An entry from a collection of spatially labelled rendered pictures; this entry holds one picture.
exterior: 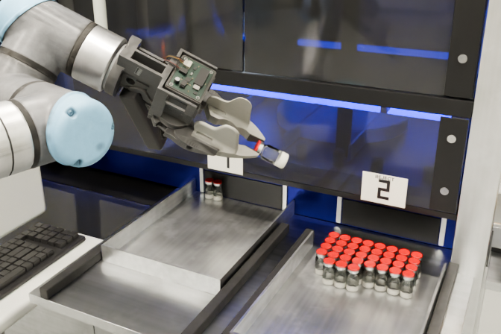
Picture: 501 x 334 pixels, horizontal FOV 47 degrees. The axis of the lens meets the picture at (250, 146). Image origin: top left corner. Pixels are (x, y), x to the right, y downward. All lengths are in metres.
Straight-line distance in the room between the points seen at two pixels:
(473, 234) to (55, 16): 0.79
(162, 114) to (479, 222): 0.62
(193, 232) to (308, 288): 0.30
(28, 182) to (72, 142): 0.88
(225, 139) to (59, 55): 0.23
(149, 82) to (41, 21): 0.15
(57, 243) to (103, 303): 0.33
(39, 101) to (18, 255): 0.75
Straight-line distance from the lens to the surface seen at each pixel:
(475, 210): 1.10
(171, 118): 0.75
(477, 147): 1.06
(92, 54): 0.73
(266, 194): 1.31
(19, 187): 1.47
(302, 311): 1.01
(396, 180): 1.11
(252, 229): 1.24
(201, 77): 0.72
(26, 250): 1.35
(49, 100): 0.63
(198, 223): 1.27
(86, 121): 0.61
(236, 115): 0.77
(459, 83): 1.03
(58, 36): 0.74
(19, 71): 0.74
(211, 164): 1.25
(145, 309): 1.03
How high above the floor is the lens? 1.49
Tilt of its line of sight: 21 degrees down
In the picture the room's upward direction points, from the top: straight up
